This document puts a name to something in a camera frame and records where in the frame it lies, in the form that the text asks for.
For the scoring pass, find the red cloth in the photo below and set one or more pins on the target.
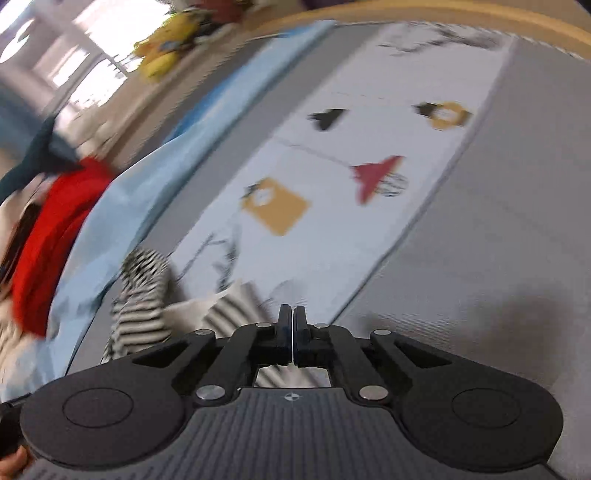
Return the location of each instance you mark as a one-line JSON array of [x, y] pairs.
[[51, 230]]

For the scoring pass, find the light blue blanket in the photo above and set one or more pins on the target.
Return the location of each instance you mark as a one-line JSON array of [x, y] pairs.
[[115, 217]]

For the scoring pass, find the yellow plush toy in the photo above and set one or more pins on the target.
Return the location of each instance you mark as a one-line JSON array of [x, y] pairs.
[[161, 50]]

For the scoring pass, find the dark teal cloth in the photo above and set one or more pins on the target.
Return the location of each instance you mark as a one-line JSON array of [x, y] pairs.
[[39, 152]]

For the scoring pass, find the red patterned box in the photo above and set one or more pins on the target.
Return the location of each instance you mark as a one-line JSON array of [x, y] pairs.
[[226, 9]]

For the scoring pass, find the white cloth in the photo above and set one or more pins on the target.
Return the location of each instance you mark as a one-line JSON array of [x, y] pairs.
[[23, 364]]

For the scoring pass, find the wooden bed frame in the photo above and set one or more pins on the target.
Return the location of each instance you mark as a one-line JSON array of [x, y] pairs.
[[461, 11]]

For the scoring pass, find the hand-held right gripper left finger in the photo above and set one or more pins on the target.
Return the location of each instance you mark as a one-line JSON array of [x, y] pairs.
[[286, 325]]

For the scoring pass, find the white printed blanket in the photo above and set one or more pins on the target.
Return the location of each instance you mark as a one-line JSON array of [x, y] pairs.
[[323, 207]]

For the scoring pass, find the window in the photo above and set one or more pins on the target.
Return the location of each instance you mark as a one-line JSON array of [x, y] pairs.
[[92, 41]]

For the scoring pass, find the grey mattress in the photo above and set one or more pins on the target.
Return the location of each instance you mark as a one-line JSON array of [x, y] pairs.
[[508, 207]]

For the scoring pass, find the black white striped garment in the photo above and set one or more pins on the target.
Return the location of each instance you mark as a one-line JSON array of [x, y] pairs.
[[138, 314]]

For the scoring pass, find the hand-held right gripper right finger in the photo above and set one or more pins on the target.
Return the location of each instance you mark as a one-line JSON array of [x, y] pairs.
[[300, 325]]

